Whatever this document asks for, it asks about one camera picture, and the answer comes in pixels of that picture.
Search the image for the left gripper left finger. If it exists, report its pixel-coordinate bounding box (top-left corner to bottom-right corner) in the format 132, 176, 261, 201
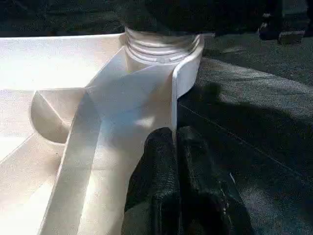
121, 126, 183, 235

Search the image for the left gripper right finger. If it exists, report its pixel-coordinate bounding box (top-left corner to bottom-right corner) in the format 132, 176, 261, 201
171, 125, 255, 235

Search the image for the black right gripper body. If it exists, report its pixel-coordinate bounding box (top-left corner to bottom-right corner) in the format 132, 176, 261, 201
258, 0, 309, 45

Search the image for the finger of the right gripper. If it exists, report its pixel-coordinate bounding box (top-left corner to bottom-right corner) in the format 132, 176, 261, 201
118, 0, 260, 35

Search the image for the white plastic table leg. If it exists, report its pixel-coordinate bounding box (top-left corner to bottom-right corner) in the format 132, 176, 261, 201
124, 25, 201, 65

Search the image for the white plastic table top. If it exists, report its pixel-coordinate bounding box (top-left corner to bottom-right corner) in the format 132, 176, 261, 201
0, 33, 205, 235

